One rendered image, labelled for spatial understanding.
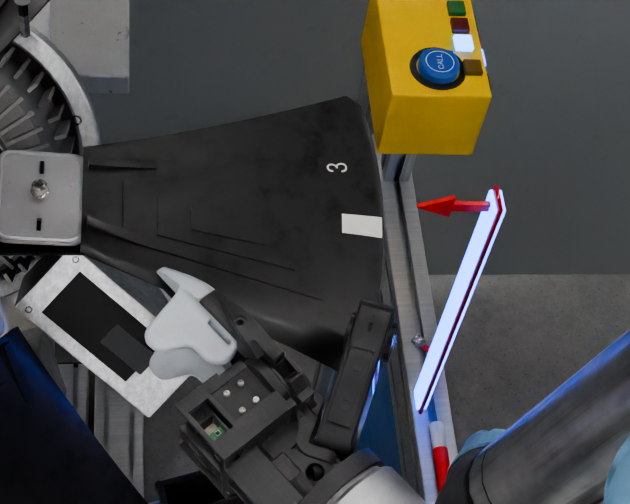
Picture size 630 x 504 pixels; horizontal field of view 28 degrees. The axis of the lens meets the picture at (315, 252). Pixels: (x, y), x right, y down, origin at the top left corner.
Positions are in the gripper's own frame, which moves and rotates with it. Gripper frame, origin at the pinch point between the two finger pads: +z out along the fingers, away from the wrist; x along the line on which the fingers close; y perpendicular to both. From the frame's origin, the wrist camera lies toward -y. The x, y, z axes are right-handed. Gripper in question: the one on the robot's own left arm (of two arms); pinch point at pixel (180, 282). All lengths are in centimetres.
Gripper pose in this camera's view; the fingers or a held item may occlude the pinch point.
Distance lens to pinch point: 91.1
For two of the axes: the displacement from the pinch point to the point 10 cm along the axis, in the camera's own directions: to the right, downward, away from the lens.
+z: -6.6, -6.5, 3.7
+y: -7.5, 5.5, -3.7
